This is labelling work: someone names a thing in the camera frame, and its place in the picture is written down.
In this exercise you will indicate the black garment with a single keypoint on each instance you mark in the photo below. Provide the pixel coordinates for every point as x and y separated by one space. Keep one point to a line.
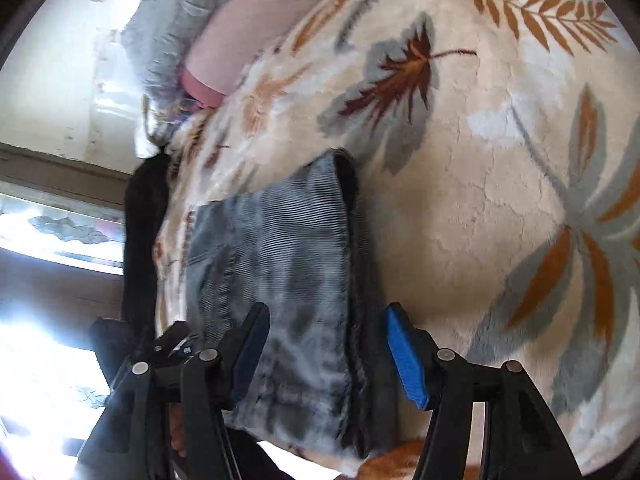
142 235

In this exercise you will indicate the blue denim pants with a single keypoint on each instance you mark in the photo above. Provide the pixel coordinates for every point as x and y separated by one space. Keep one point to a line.
300 260

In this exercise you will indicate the pink bolster pillow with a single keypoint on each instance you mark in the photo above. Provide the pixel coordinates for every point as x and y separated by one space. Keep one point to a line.
235 45

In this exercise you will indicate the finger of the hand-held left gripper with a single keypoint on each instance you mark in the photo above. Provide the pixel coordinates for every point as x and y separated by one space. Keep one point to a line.
172 336

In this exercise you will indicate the cream leaf-print blanket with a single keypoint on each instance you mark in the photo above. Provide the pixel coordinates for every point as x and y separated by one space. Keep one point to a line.
475 160

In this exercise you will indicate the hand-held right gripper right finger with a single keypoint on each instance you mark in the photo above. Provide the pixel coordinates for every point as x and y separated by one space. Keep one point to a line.
406 360

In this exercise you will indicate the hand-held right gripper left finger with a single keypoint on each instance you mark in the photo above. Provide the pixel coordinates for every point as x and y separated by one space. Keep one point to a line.
248 360

